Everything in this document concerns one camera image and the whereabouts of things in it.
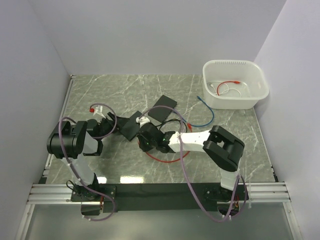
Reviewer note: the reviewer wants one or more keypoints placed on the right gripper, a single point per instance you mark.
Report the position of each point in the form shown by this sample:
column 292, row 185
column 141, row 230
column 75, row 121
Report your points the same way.
column 142, row 144

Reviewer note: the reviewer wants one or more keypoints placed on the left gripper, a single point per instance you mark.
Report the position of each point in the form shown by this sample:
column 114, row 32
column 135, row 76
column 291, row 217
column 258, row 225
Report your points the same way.
column 116, row 123

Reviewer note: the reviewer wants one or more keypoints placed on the black box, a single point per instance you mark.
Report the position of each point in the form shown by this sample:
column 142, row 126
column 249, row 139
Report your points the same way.
column 128, row 127

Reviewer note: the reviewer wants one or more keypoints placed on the black network switch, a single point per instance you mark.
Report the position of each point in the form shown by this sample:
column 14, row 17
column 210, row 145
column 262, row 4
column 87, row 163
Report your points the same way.
column 162, row 108

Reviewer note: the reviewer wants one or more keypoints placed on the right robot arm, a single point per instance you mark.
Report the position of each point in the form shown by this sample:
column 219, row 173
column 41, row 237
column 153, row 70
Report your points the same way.
column 224, row 148

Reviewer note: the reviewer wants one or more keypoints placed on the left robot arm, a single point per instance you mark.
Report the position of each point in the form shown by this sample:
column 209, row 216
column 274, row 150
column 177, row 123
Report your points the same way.
column 71, row 141

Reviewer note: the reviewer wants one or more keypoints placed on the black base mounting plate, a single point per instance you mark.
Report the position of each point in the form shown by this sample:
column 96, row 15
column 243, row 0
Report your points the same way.
column 153, row 197

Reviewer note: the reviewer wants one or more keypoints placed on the white plastic basin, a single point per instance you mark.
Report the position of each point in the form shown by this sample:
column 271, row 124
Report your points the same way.
column 233, row 84

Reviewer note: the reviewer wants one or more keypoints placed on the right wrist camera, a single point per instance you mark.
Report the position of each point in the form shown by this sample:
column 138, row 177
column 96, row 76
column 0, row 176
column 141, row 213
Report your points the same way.
column 142, row 120

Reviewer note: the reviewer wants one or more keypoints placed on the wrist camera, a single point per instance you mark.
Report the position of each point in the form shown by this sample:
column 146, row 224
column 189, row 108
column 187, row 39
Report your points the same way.
column 98, row 110
column 142, row 120

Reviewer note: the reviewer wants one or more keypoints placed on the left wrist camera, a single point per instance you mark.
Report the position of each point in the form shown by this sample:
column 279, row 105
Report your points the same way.
column 98, row 110

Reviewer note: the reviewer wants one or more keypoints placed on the aluminium frame rail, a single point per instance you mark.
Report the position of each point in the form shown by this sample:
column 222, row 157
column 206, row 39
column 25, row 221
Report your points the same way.
column 59, row 194

